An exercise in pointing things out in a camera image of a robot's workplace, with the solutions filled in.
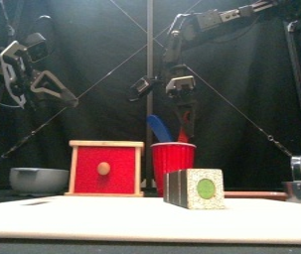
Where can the red toy knife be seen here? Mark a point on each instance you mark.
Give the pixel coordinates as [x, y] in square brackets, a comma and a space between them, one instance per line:
[183, 135]

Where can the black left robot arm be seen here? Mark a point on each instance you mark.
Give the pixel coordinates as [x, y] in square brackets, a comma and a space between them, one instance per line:
[45, 25]

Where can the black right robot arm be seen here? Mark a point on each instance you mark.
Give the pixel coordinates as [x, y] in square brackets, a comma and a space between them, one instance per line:
[218, 15]

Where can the white cutting board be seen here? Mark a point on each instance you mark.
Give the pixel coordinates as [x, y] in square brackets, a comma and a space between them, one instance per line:
[112, 221]

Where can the blue plastic utensil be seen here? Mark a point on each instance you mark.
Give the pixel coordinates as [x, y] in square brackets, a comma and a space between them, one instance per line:
[159, 127]

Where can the red plastic cup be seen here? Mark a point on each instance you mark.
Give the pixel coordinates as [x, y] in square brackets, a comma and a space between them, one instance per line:
[173, 165]

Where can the red wooden drawer box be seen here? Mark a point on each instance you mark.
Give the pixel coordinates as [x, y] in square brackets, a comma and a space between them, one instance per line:
[106, 165]

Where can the grey bowl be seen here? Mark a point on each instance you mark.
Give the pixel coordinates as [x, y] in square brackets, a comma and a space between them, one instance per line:
[37, 180]

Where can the pink plastic tray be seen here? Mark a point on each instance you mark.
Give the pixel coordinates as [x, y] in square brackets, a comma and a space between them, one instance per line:
[254, 195]

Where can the metal measuring cup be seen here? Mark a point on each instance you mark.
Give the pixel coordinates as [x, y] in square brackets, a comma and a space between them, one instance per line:
[300, 193]

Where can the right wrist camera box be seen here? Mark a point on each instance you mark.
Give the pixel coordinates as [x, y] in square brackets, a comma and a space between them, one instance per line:
[140, 86]

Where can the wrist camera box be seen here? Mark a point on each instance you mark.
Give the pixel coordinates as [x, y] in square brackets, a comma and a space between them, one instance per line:
[140, 86]
[37, 48]

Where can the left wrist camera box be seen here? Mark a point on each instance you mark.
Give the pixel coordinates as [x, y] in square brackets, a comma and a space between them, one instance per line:
[37, 48]

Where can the vertical metal frame pole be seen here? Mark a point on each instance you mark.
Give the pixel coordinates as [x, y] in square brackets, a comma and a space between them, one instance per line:
[150, 49]

